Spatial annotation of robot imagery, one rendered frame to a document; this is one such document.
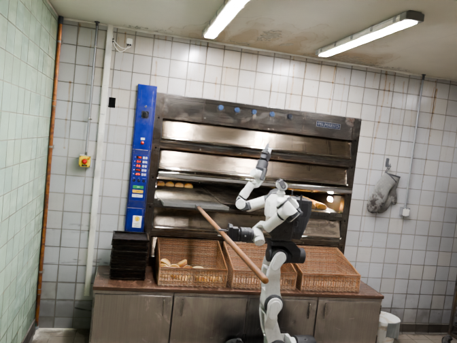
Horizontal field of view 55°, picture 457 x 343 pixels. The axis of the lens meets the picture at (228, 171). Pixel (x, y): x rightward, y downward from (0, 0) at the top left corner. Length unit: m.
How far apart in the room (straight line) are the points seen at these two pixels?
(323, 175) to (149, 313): 1.99
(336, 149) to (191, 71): 1.54
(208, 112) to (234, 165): 0.53
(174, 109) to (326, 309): 2.13
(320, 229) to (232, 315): 1.24
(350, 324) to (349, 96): 2.05
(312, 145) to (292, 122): 0.29
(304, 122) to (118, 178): 1.76
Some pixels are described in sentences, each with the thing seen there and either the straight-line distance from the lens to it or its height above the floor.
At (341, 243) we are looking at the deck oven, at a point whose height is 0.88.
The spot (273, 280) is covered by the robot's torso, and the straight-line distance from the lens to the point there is 3.26.
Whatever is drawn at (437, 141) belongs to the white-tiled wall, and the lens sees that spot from 4.85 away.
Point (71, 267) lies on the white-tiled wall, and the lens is 4.05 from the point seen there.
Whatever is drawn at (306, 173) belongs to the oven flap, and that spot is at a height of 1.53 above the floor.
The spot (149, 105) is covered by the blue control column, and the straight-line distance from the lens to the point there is 3.82.
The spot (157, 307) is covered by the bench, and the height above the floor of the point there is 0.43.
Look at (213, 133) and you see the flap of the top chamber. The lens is 3.91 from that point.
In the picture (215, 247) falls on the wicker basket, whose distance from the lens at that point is 4.00.
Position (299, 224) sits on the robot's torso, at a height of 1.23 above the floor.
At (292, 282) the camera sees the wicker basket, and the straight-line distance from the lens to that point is 3.80.
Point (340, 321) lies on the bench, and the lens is 4.04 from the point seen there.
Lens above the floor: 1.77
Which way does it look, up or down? 4 degrees down
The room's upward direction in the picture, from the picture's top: 6 degrees clockwise
